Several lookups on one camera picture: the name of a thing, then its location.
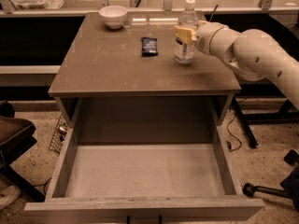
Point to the clear plastic water bottle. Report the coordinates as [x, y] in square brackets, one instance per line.
[189, 18]

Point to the wire mesh basket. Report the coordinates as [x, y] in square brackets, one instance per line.
[58, 136]

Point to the dark chair at left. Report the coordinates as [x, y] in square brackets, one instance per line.
[16, 137]

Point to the white ceramic bowl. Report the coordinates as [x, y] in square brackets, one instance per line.
[113, 17]

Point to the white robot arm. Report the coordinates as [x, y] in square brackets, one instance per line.
[252, 55]

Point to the black metal stand leg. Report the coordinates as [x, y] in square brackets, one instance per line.
[249, 134]

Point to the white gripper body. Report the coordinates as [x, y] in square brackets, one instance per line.
[204, 38]

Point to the dark blue snack packet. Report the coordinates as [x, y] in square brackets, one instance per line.
[149, 46]

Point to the white cloth on floor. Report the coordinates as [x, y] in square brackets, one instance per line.
[9, 196]

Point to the grey cabinet with glossy top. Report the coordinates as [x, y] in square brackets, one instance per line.
[125, 91]

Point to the open grey top drawer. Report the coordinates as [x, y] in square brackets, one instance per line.
[140, 184]

